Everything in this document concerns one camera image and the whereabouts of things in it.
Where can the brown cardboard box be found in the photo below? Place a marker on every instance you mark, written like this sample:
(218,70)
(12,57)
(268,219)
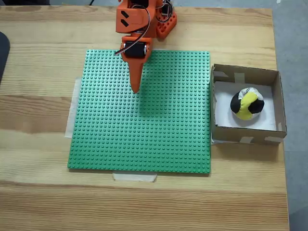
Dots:
(280,101)

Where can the yellow black white fabric ball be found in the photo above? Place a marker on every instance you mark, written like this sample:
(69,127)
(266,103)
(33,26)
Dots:
(247,103)

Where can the black rounded object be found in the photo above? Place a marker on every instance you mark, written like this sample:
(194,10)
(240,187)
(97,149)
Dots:
(3,57)

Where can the white paper box lining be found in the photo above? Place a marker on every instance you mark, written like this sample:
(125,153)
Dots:
(223,115)

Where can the masking tape strip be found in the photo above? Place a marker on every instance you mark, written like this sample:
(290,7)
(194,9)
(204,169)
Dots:
(134,177)
(72,108)

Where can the green studded baseplate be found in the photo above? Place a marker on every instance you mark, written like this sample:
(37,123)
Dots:
(120,120)

